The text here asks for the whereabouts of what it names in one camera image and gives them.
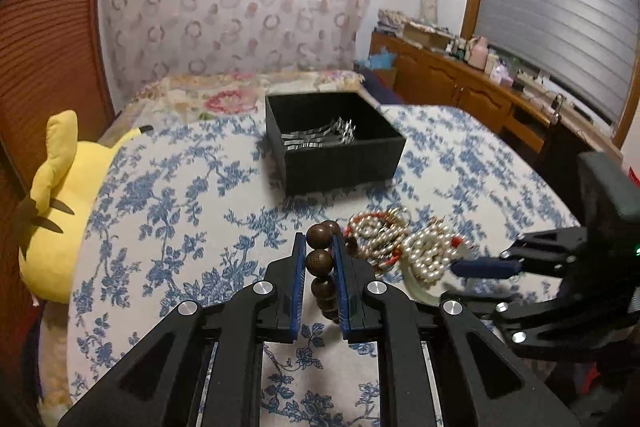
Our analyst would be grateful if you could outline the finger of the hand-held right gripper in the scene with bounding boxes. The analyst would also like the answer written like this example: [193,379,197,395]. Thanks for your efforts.
[440,282,616,360]
[451,228,593,279]

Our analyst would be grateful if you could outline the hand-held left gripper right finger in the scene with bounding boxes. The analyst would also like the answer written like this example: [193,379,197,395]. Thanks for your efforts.
[332,234,583,427]

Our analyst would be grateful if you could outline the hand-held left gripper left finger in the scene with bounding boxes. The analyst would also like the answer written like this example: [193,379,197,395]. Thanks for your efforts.
[57,232,307,427]

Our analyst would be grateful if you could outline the brown wooden bead bracelet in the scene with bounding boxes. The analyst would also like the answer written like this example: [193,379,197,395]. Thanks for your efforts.
[306,221,359,323]

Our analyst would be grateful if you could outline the pearl bracelet with red beads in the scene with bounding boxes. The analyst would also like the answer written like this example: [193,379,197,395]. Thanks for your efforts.
[345,208,408,269]

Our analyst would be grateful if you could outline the black storage box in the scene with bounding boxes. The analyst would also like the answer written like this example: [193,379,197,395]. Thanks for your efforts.
[265,91,407,196]

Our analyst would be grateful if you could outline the pale green jade bangle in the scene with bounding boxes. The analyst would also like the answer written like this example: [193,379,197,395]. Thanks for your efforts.
[406,266,443,305]

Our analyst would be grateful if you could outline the blue floral bedsheet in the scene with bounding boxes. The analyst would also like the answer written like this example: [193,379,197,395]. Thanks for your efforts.
[66,103,583,427]

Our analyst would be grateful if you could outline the wooden cabinet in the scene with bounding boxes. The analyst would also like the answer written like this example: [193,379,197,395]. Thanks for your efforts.
[369,30,626,160]

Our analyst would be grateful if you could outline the pink floral quilt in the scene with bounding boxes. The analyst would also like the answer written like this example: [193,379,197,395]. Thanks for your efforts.
[117,69,371,126]

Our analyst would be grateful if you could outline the dark blue pillow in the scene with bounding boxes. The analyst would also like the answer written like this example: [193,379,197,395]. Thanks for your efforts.
[354,63,401,104]

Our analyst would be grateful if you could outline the pink bottle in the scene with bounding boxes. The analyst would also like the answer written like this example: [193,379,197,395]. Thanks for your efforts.
[467,36,489,70]

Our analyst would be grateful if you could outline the grey window blind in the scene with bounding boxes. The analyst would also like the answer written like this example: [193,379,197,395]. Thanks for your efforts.
[472,0,637,128]

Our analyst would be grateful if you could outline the teal plastic bag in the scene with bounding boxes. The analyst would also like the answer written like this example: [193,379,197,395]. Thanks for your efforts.
[369,48,399,70]

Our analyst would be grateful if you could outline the cardboard box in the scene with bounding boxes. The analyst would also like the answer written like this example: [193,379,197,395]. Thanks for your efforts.
[401,22,452,54]

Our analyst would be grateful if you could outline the yellow plush toy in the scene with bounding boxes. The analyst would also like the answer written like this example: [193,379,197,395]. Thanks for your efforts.
[19,109,155,305]

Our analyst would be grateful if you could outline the brown ribbed wooden panel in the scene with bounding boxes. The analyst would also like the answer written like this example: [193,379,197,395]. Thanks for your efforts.
[0,0,120,308]

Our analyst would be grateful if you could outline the silver metal bracelets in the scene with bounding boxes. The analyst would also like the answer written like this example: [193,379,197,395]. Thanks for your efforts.
[280,117,357,151]

